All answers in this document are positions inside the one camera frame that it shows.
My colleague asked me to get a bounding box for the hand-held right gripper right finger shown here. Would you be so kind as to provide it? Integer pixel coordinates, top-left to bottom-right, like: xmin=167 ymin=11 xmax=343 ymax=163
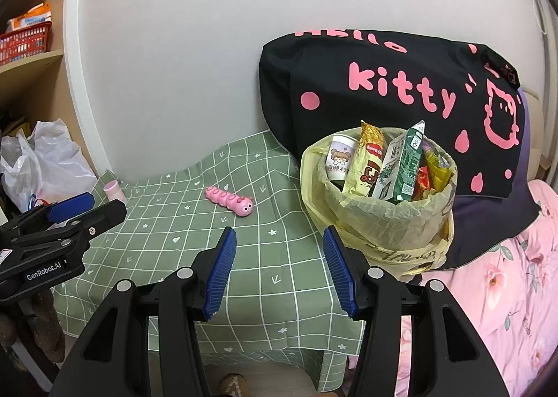
xmin=323 ymin=225 xmax=511 ymax=397

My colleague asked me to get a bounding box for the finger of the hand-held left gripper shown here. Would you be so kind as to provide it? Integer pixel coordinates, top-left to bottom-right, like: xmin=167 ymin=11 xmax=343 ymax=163
xmin=0 ymin=192 xmax=96 ymax=245
xmin=13 ymin=199 xmax=127 ymax=258

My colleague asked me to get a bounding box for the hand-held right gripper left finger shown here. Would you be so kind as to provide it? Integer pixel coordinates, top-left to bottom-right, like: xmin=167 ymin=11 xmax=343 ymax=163
xmin=56 ymin=226 xmax=238 ymax=397

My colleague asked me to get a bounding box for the bin with yellow bag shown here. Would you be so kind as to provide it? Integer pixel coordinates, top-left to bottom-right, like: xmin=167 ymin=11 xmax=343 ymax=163
xmin=300 ymin=126 xmax=458 ymax=280

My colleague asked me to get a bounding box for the white green drink carton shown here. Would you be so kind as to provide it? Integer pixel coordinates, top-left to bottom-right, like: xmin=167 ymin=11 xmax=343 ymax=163
xmin=370 ymin=136 xmax=408 ymax=201

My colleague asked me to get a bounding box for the yellow snack packet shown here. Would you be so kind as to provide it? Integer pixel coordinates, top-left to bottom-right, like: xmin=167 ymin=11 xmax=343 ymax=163
xmin=342 ymin=120 xmax=385 ymax=197

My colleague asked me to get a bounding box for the white paper cup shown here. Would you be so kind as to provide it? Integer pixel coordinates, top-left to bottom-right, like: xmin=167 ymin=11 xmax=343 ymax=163
xmin=326 ymin=134 xmax=360 ymax=183

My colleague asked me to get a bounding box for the yellow candy wrapper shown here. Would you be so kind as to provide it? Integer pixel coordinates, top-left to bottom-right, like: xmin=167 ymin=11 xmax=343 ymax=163
xmin=423 ymin=148 xmax=453 ymax=199

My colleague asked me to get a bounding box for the person's left hand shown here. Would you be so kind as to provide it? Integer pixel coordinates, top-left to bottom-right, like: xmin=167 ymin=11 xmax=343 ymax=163
xmin=35 ymin=288 xmax=66 ymax=363

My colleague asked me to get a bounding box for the small pink cup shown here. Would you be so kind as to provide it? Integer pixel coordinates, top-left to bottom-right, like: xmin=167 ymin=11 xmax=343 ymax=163
xmin=103 ymin=180 xmax=128 ymax=203

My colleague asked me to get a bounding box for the white plastic bag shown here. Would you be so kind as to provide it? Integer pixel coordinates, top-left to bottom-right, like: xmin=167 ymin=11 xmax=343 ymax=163
xmin=0 ymin=119 xmax=97 ymax=215

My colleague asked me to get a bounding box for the pink caterpillar toy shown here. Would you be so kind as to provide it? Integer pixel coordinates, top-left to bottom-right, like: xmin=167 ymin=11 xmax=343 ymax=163
xmin=206 ymin=185 xmax=256 ymax=219

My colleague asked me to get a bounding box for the green checked tablecloth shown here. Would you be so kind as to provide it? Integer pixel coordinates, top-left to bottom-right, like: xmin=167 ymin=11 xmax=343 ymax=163
xmin=50 ymin=129 xmax=367 ymax=391

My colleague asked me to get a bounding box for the brown slipper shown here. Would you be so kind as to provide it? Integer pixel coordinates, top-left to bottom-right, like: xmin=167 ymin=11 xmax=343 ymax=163
xmin=219 ymin=373 xmax=246 ymax=397

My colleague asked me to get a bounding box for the wooden shelf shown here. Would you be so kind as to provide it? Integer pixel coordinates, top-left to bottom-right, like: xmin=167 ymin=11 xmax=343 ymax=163
xmin=0 ymin=0 xmax=92 ymax=171

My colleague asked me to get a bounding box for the dark purple pillow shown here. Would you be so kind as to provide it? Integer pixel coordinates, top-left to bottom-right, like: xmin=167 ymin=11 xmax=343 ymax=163
xmin=440 ymin=92 xmax=541 ymax=269

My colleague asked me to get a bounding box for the pink floral blanket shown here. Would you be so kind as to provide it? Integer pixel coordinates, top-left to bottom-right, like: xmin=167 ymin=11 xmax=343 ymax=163
xmin=344 ymin=179 xmax=558 ymax=397

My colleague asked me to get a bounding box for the red basket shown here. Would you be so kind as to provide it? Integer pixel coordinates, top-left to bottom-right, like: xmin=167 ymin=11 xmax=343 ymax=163
xmin=0 ymin=22 xmax=53 ymax=67

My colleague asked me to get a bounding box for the white blue packet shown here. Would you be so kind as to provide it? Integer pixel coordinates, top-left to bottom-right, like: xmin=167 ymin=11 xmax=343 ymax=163
xmin=6 ymin=2 xmax=53 ymax=32

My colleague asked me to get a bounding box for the black pillow pink print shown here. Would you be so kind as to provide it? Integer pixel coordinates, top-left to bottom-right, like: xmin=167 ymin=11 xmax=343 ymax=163
xmin=258 ymin=26 xmax=524 ymax=199

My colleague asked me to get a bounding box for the white ribbed radiator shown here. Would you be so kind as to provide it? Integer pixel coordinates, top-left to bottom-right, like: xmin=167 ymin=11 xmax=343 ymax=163
xmin=519 ymin=0 xmax=558 ymax=119

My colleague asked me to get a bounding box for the white cord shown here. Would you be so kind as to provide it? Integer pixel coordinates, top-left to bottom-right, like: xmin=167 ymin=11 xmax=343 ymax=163
xmin=525 ymin=0 xmax=551 ymax=38

